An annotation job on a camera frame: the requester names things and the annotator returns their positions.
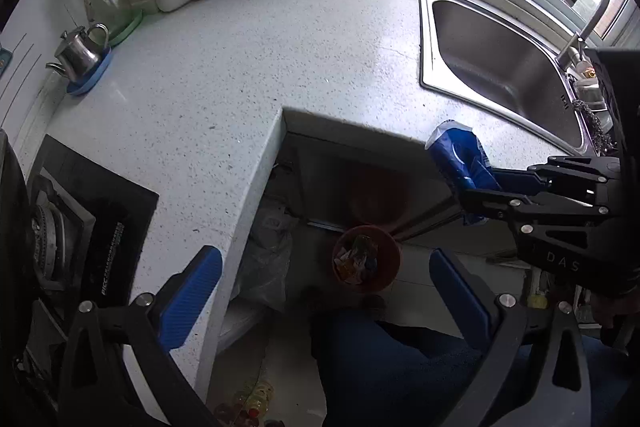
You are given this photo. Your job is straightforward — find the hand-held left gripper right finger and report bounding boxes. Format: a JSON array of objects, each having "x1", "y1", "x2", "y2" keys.
[{"x1": 429, "y1": 249, "x2": 593, "y2": 427}]

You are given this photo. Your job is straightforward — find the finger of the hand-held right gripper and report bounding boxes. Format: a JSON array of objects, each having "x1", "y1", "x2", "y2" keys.
[
  {"x1": 459, "y1": 188, "x2": 613, "y2": 233},
  {"x1": 492, "y1": 155, "x2": 623, "y2": 198}
]

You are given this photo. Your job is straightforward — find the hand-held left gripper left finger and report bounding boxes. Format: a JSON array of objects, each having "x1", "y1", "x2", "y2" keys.
[{"x1": 62, "y1": 246, "x2": 223, "y2": 427}]

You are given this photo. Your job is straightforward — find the blue wrapper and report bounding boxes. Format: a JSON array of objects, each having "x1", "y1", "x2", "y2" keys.
[{"x1": 425, "y1": 119, "x2": 502, "y2": 227}]

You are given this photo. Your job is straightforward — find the red trash bin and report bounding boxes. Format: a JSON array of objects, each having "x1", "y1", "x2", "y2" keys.
[{"x1": 331, "y1": 225, "x2": 402, "y2": 294}]

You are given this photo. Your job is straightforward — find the grey plastic bag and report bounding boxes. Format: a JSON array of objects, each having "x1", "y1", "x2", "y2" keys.
[{"x1": 240, "y1": 202, "x2": 296, "y2": 313}]

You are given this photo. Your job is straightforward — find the steel wool scourer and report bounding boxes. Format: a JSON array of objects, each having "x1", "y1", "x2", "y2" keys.
[{"x1": 572, "y1": 97, "x2": 608, "y2": 142}]

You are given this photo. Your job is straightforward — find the person's blue trousers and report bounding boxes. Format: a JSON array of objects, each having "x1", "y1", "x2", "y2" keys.
[{"x1": 310, "y1": 307, "x2": 640, "y2": 427}]

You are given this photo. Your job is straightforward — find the black gas stove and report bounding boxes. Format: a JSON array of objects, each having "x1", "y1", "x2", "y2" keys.
[{"x1": 10, "y1": 134, "x2": 160, "y2": 308}]

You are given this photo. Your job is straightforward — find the yellow plastic bottle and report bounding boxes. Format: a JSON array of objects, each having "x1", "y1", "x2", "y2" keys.
[{"x1": 240, "y1": 379, "x2": 276, "y2": 413}]

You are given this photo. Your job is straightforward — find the stainless steel sink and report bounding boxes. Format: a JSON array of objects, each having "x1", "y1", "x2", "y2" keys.
[{"x1": 416, "y1": 0, "x2": 608, "y2": 158}]

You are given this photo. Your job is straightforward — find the curved steel faucet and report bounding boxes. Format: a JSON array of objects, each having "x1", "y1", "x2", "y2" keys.
[{"x1": 556, "y1": 0, "x2": 613, "y2": 68}]

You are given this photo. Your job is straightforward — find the blue saucer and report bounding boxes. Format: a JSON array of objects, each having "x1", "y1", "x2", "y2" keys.
[{"x1": 66, "y1": 47, "x2": 112, "y2": 96}]

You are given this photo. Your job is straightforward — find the steel teapot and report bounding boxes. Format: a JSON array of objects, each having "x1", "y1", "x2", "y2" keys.
[{"x1": 46, "y1": 23, "x2": 111, "y2": 80}]

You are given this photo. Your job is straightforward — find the green tray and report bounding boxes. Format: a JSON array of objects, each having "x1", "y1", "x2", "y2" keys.
[{"x1": 107, "y1": 9, "x2": 145, "y2": 48}]

